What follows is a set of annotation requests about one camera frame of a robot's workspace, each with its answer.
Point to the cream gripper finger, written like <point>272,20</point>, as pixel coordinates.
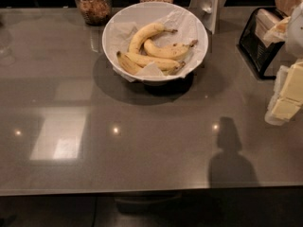
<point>293,86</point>
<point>285,109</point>

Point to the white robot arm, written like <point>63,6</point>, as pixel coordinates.
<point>287,99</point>

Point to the long lower yellow banana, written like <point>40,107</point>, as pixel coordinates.
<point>167,66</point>

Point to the white bowl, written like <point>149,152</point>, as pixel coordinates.
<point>124,24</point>

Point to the small left yellow banana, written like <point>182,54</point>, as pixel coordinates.
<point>128,65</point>

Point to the white chair back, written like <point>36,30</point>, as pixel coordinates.
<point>208,12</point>

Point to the white paper towel liner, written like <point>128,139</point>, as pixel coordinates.
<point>154,42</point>

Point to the glass jar with granola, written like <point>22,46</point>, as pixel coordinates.
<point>95,12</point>

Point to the black wire napkin holder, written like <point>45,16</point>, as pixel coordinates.
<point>257,52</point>

